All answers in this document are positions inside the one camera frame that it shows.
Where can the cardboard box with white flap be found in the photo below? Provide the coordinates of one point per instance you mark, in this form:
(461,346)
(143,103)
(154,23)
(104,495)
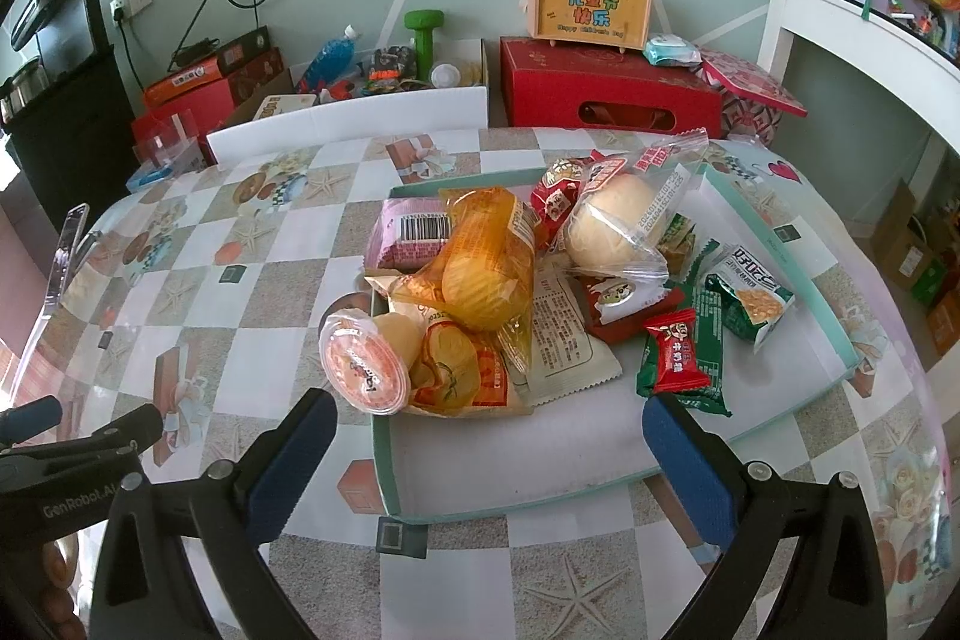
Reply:
(345,123)

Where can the person's left hand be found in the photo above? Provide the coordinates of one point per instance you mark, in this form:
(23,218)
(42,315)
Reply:
(64,595)

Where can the blue bottle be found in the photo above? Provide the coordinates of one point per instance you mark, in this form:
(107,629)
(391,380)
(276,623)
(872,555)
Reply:
(330,59)

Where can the white desk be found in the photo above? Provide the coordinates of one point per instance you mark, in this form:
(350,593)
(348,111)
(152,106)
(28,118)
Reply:
(825,10)

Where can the red cardboard box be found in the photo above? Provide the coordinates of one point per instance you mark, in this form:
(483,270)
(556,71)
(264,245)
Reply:
(247,85)

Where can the glass jar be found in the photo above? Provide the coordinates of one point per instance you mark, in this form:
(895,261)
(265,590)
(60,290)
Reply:
(9,99)
(30,78)

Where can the clear plastic box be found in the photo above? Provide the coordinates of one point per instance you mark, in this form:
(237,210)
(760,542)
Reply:
(169,145)

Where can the light blue wipes pack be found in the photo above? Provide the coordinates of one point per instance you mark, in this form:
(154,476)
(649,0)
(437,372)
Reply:
(671,49)

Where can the large red gift box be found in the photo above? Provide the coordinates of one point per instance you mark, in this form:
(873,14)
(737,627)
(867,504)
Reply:
(600,81)

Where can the black appliance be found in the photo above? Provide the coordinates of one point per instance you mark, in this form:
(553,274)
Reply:
(41,6)

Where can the orange yellow snack bag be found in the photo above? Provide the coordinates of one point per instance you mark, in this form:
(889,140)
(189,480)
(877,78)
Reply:
(457,377)

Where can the black cabinet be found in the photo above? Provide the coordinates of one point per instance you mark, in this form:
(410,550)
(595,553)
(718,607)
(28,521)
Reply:
(67,123)

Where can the blue box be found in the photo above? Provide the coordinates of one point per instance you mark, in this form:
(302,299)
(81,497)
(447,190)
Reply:
(150,179)

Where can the dark printed flat box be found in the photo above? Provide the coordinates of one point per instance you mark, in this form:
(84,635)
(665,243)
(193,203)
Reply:
(241,51)

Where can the green cracker packet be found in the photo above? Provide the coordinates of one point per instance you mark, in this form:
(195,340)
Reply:
(675,239)

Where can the pile of colourful toys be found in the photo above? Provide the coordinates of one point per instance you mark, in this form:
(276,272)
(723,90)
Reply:
(390,66)

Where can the green dumbbell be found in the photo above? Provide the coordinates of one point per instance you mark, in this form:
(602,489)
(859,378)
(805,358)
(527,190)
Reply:
(425,44)

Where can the jelly cup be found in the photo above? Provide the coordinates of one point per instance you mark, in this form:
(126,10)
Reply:
(364,362)

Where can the small red candy packet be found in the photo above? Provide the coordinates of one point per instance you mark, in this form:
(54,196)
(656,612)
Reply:
(679,351)

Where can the orange flat box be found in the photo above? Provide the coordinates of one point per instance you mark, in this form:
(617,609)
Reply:
(184,81)

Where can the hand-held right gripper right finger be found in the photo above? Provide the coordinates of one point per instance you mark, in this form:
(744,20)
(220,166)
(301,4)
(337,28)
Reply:
(686,467)

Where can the clear acrylic stand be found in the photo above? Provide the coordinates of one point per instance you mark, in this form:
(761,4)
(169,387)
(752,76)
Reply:
(64,265)

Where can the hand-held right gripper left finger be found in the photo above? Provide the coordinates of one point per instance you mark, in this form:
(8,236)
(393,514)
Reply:
(296,460)

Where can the dark green snack packet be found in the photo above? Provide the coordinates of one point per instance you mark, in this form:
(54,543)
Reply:
(709,332)

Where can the brown milk biscuit packet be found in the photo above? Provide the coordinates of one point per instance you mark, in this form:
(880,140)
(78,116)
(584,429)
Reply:
(622,302)

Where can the pink snack packet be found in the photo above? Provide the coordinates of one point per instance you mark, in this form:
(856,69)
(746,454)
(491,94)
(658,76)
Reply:
(409,231)

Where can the checkered tablecloth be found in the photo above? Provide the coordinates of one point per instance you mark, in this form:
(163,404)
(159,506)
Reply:
(247,325)

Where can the red cartoon snack packet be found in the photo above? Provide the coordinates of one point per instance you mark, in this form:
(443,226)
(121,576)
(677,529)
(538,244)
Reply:
(559,194)

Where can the orange wooden toy case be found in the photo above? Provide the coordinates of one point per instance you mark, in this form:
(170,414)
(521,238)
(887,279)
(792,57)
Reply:
(592,10)

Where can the brown cardboard box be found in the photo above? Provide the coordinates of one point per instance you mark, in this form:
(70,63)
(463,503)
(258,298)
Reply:
(904,246)

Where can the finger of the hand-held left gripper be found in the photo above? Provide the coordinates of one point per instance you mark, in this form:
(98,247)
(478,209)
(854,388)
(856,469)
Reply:
(127,426)
(34,419)

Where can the teal-rimmed white tray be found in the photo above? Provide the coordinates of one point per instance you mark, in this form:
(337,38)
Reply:
(525,460)

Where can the green white snack packet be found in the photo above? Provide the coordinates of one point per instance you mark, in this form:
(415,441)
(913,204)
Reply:
(750,302)

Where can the clear bread bun packet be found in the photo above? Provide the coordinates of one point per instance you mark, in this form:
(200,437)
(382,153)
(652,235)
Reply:
(615,220)

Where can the beige printed snack packet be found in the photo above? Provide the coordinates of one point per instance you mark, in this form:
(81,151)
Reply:
(562,325)

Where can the white card box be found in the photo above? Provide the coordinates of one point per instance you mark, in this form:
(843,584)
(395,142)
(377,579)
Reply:
(285,105)

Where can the orange cake packet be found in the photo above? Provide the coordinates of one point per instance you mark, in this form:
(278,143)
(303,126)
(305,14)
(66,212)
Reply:
(480,265)

